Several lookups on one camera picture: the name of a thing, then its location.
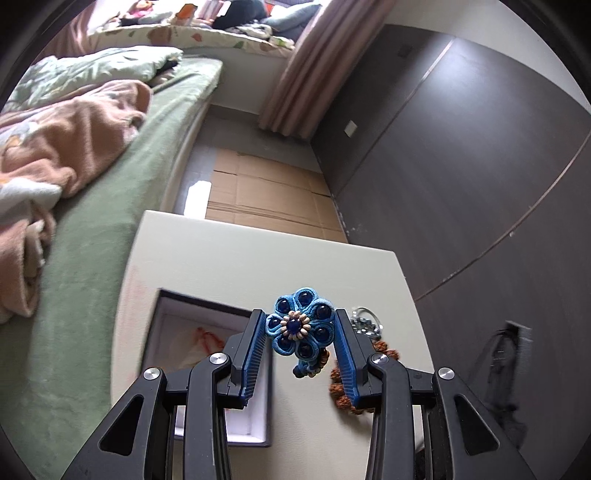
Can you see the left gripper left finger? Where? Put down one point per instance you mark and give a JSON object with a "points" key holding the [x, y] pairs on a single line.
{"points": [[246, 359]]}

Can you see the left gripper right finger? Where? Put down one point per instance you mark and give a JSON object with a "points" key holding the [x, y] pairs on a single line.
{"points": [[353, 351]]}

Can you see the black jewelry box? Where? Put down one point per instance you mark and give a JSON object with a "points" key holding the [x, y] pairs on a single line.
{"points": [[244, 427]]}

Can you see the white side table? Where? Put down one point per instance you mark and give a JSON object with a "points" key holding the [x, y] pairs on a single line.
{"points": [[290, 357]]}

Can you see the black power strip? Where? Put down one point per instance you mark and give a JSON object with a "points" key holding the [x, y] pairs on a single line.
{"points": [[507, 353]]}

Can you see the flattened cardboard sheet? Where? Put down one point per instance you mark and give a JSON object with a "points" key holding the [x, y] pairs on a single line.
{"points": [[266, 194]]}

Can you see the green bed mattress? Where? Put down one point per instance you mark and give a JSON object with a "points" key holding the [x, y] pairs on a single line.
{"points": [[55, 366]]}

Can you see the pink fleece blanket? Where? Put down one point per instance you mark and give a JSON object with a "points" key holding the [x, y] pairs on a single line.
{"points": [[49, 154]]}

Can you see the right pink curtain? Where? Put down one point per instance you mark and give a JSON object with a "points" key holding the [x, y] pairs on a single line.
{"points": [[324, 56]]}

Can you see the patterned window seat cushion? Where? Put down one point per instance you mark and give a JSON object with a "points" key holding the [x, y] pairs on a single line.
{"points": [[188, 37]]}

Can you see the light green quilt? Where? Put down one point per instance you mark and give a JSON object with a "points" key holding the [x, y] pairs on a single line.
{"points": [[52, 78]]}

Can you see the grey pillow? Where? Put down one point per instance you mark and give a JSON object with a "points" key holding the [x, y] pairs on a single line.
{"points": [[291, 21]]}

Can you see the black backpack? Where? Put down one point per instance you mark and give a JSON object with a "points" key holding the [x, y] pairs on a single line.
{"points": [[241, 12]]}

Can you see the white wall socket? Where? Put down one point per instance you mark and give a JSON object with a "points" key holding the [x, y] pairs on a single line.
{"points": [[350, 128]]}

